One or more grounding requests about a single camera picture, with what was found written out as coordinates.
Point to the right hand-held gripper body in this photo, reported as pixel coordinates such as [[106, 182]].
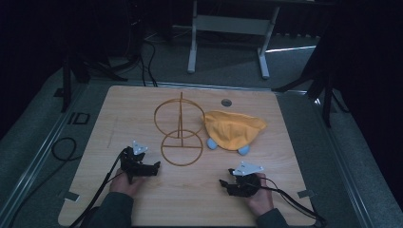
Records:
[[245, 186]]

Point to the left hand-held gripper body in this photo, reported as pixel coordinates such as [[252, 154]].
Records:
[[134, 166]]

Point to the yellow hat with blue pompoms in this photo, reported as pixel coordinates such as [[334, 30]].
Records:
[[233, 129]]

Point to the person's right hand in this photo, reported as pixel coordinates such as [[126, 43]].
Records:
[[262, 199]]

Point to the person's left hand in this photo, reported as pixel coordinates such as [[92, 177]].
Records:
[[123, 185]]

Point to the grey tape piece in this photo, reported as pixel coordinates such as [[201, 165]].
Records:
[[72, 196], [306, 193]]

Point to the grey round table grommet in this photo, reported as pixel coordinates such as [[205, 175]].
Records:
[[226, 102]]

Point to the black metal stand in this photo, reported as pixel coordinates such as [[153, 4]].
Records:
[[320, 82], [76, 66]]

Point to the white metal desk frame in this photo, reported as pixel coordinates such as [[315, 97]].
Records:
[[231, 25]]

